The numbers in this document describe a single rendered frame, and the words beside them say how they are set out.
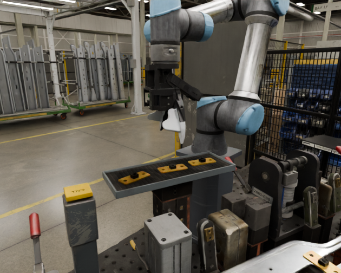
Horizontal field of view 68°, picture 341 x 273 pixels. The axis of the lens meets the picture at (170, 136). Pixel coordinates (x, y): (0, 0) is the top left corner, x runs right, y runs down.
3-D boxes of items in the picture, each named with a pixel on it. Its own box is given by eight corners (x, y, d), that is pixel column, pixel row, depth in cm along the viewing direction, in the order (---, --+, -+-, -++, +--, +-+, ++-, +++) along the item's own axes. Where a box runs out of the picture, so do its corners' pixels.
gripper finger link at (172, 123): (164, 146, 64) (156, 112, 66) (185, 143, 66) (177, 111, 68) (168, 142, 61) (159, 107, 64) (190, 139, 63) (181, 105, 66)
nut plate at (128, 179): (125, 185, 65) (125, 181, 64) (117, 180, 67) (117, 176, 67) (151, 175, 70) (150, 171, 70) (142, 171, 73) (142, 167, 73)
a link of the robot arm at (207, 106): (208, 123, 114) (209, 92, 111) (233, 128, 105) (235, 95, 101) (189, 128, 107) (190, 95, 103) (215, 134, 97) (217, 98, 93)
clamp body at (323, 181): (314, 284, 91) (333, 190, 81) (287, 263, 101) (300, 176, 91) (330, 275, 95) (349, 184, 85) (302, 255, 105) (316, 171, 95)
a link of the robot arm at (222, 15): (228, -11, 104) (136, 15, 78) (253, -16, 96) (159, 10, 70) (231, 19, 109) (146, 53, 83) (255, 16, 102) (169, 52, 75)
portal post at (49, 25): (61, 99, 1070) (51, 13, 979) (52, 97, 1129) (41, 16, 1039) (69, 98, 1095) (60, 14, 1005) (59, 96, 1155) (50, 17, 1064)
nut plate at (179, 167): (161, 173, 72) (161, 169, 71) (156, 168, 75) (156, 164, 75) (188, 169, 75) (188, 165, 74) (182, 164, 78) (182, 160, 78)
